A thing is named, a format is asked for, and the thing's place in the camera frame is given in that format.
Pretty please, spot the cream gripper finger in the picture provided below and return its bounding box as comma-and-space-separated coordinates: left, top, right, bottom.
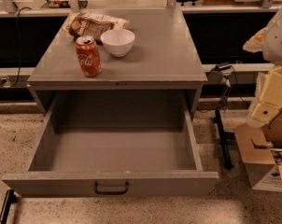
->
243, 28, 266, 53
247, 66, 282, 127

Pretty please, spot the red coke can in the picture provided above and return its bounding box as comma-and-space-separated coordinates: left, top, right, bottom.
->
76, 35, 102, 77

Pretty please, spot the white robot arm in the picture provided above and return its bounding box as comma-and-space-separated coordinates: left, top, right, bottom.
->
243, 7, 282, 127

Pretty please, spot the open grey top drawer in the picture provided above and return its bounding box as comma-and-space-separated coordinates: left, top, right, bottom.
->
3, 90, 219, 197

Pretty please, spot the black power adapter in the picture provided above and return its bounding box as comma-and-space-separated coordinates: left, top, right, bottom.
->
216, 63, 232, 71

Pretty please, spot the cardboard box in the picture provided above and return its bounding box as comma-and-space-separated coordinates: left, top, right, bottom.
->
233, 112, 282, 192

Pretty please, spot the black stand leg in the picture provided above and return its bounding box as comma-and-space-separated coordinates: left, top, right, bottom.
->
215, 110, 233, 170

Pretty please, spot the grey cabinet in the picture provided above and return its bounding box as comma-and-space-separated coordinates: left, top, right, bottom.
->
26, 7, 209, 122

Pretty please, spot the white ceramic bowl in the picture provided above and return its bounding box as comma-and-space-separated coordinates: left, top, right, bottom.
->
101, 29, 135, 57

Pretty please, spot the brown chip bag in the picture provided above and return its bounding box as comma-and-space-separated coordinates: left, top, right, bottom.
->
63, 13, 129, 42

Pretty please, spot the black floor bar left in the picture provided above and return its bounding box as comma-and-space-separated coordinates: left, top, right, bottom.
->
0, 189, 17, 224

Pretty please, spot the black drawer handle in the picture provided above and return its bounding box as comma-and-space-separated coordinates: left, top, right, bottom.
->
93, 182, 129, 196

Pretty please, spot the black power cable left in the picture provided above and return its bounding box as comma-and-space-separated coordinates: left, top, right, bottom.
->
10, 7, 33, 88

